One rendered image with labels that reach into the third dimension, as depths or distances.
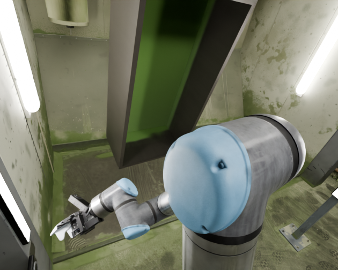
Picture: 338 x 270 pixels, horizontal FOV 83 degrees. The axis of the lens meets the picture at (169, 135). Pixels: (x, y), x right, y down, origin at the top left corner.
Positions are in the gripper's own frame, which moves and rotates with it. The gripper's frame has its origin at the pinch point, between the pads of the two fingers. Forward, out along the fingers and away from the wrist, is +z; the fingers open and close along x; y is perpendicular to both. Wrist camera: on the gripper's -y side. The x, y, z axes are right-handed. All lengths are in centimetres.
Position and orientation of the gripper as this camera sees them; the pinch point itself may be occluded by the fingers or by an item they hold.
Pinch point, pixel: (57, 231)
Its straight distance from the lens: 99.8
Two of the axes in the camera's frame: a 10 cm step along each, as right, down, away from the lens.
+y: 5.1, 7.6, -4.1
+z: -8.2, 5.7, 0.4
